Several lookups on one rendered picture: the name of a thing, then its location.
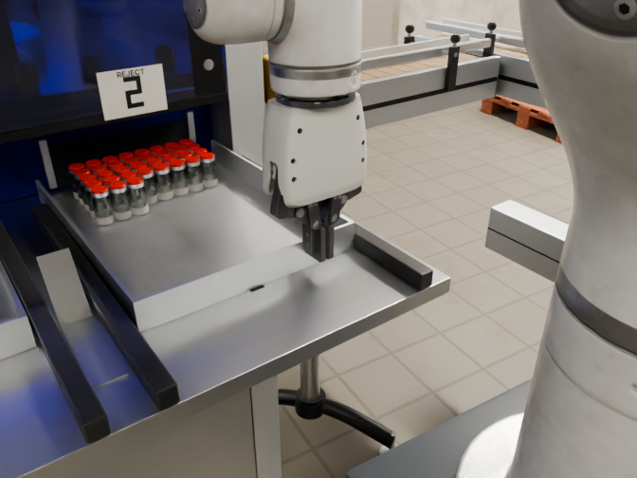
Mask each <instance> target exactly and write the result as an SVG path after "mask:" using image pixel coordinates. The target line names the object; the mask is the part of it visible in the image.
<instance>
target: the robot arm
mask: <svg viewBox="0 0 637 478"><path fill-rule="evenodd" d="M183 4H184V6H183V8H184V11H185V12H186V14H187V18H188V21H189V23H190V25H191V28H192V29H193V31H194V32H195V33H196V34H197V35H198V36H199V37H200V38H201V39H203V40H204V41H206V42H209V43H212V44H216V45H237V44H247V43H255V42H262V41H267V45H268V61H269V80H270V88H271V90H273V91H274V92H276V94H275V95H276V98H274V99H271V100H268V102H267V107H266V111H265V117H264V133H263V156H262V169H263V187H264V192H265V193H266V194H268V195H272V200H271V207H270V213H271V214H272V215H274V216H275V217H277V218H278V219H289V218H297V219H298V220H299V221H301V222H302V245H303V249H304V251H305V252H306V253H307V254H308V255H310V256H311V257H313V258H314V259H316V260H317V261H319V262H320V263H321V262H324V261H325V259H328V260H329V259H332V258H334V244H335V223H336V222H337V221H338V220H339V217H340V211H341V210H342V208H343V207H344V205H345V204H346V202H347V200H350V199H351V198H353V197H355V196H356V195H358V194H360V193H361V191H362V187H361V185H362V184H363V182H364V180H365V176H366V166H367V148H366V132H365V122H364V115H363V109H362V103H361V99H360V95H359V94H358V93H357V92H355V91H356V90H357V89H358V88H359V87H360V86H361V39H362V0H183ZM519 19H520V26H521V32H522V38H523V42H524V45H525V49H526V53H527V56H528V60H529V63H530V66H531V68H532V71H533V73H534V76H535V79H536V82H537V86H538V89H539V91H540V93H541V96H542V98H543V100H544V102H545V104H546V107H547V109H548V111H549V114H550V116H551V118H552V120H553V123H554V125H555V129H556V131H557V133H558V135H559V137H560V140H561V142H562V145H563V147H564V150H565V153H566V155H567V159H568V161H569V165H570V168H571V172H572V178H573V210H572V215H571V219H570V223H569V227H568V230H567V234H566V238H565V242H564V246H563V249H562V253H561V257H560V262H559V266H558V271H557V274H556V277H555V284H554V288H553V292H552V297H551V300H550V304H549V308H548V313H547V317H546V321H545V325H544V329H543V334H542V338H541V342H540V346H539V350H538V354H537V361H536V365H535V370H534V373H533V377H532V381H531V385H530V390H529V394H528V397H527V401H526V405H525V410H524V413H521V414H513V415H510V416H508V417H505V418H504V419H501V420H499V421H497V422H495V423H493V424H492V425H490V426H489V427H487V428H486V429H484V430H483V431H481V432H480V433H479V434H478V435H477V436H476V437H475V438H474V439H473V440H472V441H471V442H470V443H469V445H468V447H467V448H466V450H465V452H464V454H463V456H462V458H461V461H460V464H459V466H458V470H457V473H456V478H637V0H519Z"/></svg>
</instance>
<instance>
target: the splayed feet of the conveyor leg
mask: <svg viewBox="0 0 637 478"><path fill-rule="evenodd" d="M278 400H279V405H286V406H293V407H295V411H296V413H297V415H298V416H300V417H301V418H304V419H309V420H311V419H317V418H319V417H321V416H322V415H323V414H325V415H328V416H330V417H333V418H334V419H337V420H339V421H341V422H343V423H345V424H347V425H349V426H351V427H353V428H355V429H356V430H358V431H360V432H362V433H364V434H366V435H367V436H369V437H370V438H372V439H373V440H375V441H377V442H379V443H380V444H382V445H383V446H382V447H381V448H380V451H379V454H382V453H383V452H385V451H387V450H390V449H392V448H394V447H396V446H398V445H396V443H395V436H396V432H393V431H392V430H390V429H388V428H387V427H385V426H383V425H381V424H380V423H378V422H376V421H374V420H373V419H371V418H369V417H368V416H367V415H365V414H363V413H361V412H359V411H357V410H355V409H353V408H351V407H349V406H347V405H345V404H342V403H340V402H337V401H335V400H333V399H330V398H327V397H326V394H325V392H324V391H323V389H321V388H320V396H319V398H318V399H317V400H314V401H306V400H304V399H303V398H302V397H301V396H300V388H299V389H298V390H290V389H278Z"/></svg>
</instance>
